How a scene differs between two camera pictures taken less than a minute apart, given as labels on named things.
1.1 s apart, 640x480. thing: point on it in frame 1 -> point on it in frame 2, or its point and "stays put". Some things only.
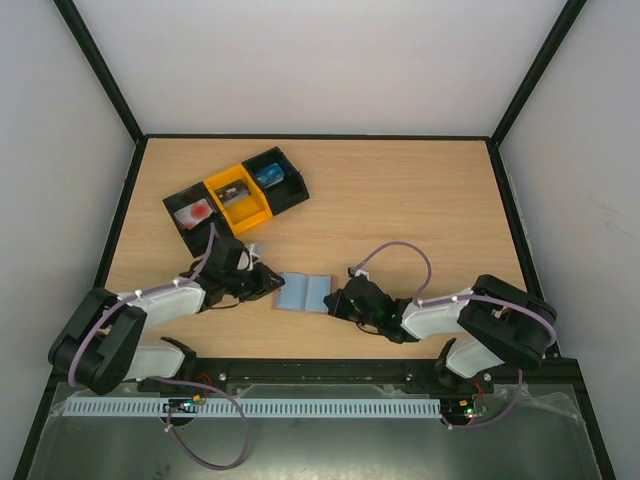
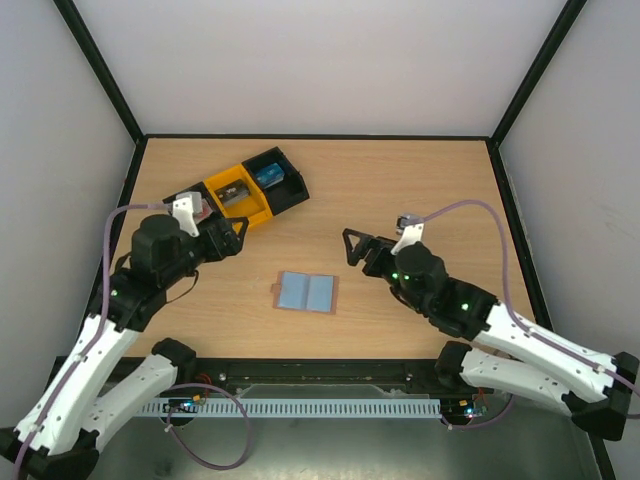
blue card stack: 270,175 stays put
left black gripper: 263,283 -> 233,246
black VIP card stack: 233,192 stays put
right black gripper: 338,301 -> 373,255
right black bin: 286,192 stays put
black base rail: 418,375 stays put
